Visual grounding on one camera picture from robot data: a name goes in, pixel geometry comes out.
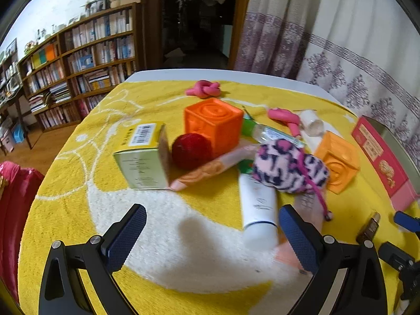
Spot red textured ball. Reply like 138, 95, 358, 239
171, 133, 213, 170

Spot dark wooden side shelf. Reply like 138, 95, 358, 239
0, 39, 33, 151

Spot picture frame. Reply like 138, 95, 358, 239
87, 0, 109, 13

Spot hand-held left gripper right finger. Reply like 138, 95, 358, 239
279, 204, 388, 315

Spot clear bottle green cap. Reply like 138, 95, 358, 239
242, 118, 306, 148

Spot clear plastic jar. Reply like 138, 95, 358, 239
299, 110, 325, 137

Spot pink bag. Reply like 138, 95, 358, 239
0, 161, 45, 302

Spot wooden bookshelf with books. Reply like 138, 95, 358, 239
18, 3, 141, 132

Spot pale pink tube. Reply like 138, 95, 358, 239
274, 192, 325, 271

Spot red cardboard box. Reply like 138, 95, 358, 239
351, 116, 420, 211

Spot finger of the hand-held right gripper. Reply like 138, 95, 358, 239
394, 211, 420, 235
378, 242, 414, 271

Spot yellow green carton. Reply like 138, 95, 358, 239
113, 122, 171, 190

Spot pink knotted foam curler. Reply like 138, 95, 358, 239
186, 80, 221, 99
267, 108, 302, 138

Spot white patterned curtain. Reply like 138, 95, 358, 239
295, 0, 420, 165

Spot purple lace curtain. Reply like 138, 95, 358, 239
231, 0, 327, 79

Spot white squeeze tube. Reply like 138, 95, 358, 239
238, 172, 279, 250

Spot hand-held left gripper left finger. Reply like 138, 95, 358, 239
39, 203, 147, 315

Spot yellow white towel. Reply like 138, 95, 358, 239
18, 80, 420, 315

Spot small brown bottle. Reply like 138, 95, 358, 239
356, 212, 382, 245

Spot pink leopard plush pouch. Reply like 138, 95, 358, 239
252, 139, 333, 221

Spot dark orange rubber cube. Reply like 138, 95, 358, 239
184, 98, 244, 160

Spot wooden door frame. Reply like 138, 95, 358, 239
229, 0, 255, 70

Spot pink orange packet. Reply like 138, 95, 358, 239
169, 144, 263, 191

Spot white pink storage bin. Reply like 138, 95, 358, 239
0, 134, 15, 154

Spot light orange rubber cube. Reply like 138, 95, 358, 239
313, 131, 361, 195

